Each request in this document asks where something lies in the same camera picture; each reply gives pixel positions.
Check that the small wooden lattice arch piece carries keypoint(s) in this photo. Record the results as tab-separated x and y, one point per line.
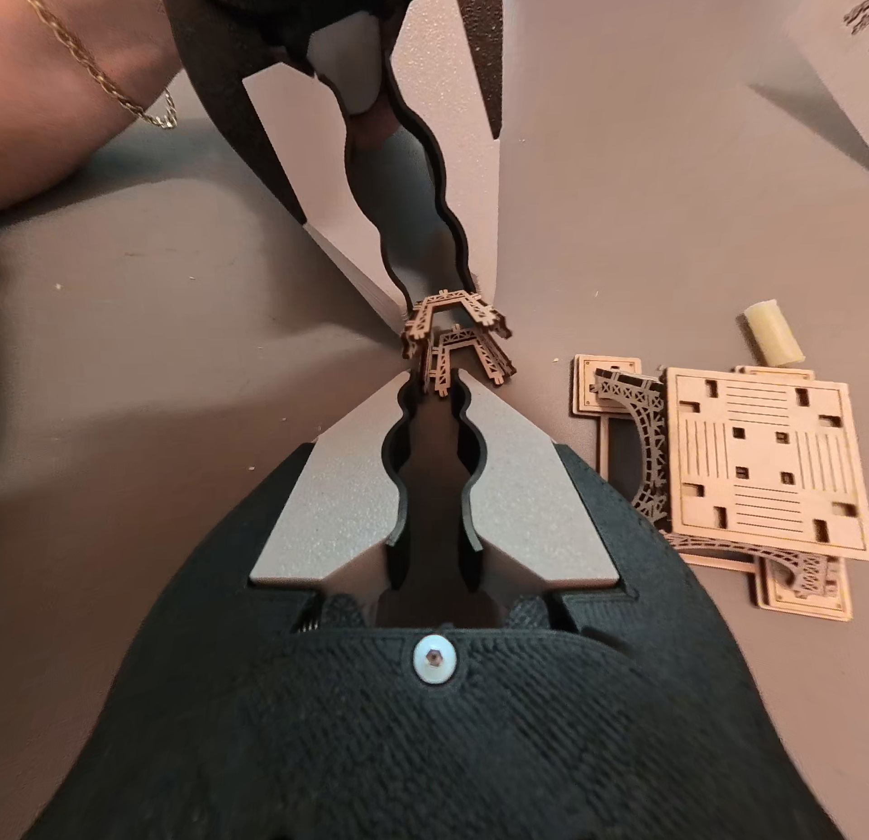
492	361
448	300

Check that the wooden tower base model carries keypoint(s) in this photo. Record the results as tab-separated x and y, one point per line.
760	460

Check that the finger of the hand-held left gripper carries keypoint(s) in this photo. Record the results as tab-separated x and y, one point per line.
461	141
299	141

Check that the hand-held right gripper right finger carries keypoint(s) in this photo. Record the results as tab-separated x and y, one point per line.
543	507

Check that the cream wax cylinder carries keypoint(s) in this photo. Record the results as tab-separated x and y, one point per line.
774	334

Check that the person's left forearm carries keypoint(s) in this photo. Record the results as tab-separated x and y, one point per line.
54	107

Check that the paper instruction sheet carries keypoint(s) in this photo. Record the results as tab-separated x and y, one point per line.
842	39

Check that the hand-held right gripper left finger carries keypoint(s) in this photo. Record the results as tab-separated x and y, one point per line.
326	507

